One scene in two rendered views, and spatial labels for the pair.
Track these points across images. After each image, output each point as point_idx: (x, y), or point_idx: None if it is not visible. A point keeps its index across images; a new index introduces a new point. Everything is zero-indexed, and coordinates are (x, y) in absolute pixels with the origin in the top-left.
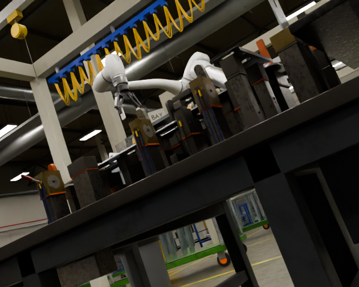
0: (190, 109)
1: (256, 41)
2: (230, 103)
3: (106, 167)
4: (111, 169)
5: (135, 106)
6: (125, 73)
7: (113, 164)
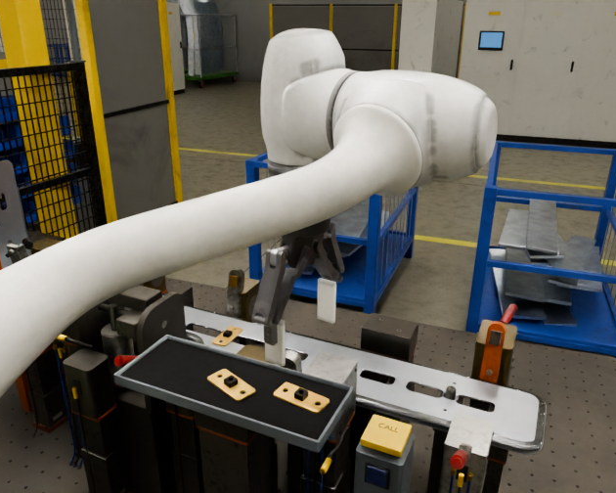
0: (167, 291)
1: None
2: None
3: (381, 387)
4: (386, 411)
5: (283, 309)
6: (267, 152)
7: (362, 387)
